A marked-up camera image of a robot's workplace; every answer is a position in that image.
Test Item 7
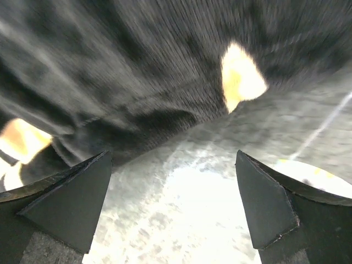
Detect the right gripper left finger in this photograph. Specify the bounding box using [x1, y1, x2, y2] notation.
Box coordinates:
[1, 151, 112, 263]

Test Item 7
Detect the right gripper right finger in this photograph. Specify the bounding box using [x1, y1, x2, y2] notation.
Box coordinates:
[235, 151, 351, 263]

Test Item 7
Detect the black pillowcase with tan flowers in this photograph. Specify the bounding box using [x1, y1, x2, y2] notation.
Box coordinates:
[1, 1, 351, 191]

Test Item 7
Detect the white floral printed pillow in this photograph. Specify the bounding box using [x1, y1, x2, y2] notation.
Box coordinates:
[273, 159, 351, 198]

